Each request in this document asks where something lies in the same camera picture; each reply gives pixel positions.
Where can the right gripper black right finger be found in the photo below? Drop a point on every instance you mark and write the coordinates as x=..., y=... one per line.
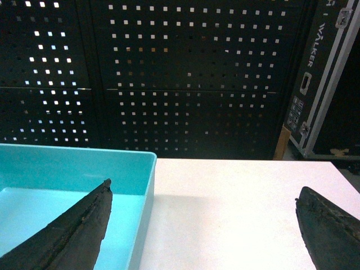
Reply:
x=330, y=234

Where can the black Walker flight case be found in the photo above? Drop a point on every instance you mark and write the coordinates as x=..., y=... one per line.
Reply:
x=323, y=115

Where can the light cyan plastic bin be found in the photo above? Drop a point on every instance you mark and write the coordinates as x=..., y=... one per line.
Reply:
x=38, y=183

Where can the black perforated metal panel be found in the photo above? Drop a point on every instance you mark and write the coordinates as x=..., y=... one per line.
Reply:
x=182, y=79

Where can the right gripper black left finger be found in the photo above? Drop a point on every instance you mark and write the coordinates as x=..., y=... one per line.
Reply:
x=71, y=241

